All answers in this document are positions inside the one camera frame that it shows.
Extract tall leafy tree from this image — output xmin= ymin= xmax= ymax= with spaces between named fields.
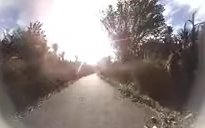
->
xmin=99 ymin=0 xmax=168 ymax=64

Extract dark hedge with reeds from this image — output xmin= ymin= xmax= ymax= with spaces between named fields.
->
xmin=96 ymin=13 xmax=205 ymax=111

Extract leaf-strewn verge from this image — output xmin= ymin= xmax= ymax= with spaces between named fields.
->
xmin=98 ymin=74 xmax=198 ymax=128

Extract grey asphalt path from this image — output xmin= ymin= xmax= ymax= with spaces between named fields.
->
xmin=21 ymin=73 xmax=154 ymax=128

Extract dark shrubs beside path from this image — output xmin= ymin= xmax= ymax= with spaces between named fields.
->
xmin=0 ymin=21 xmax=96 ymax=111

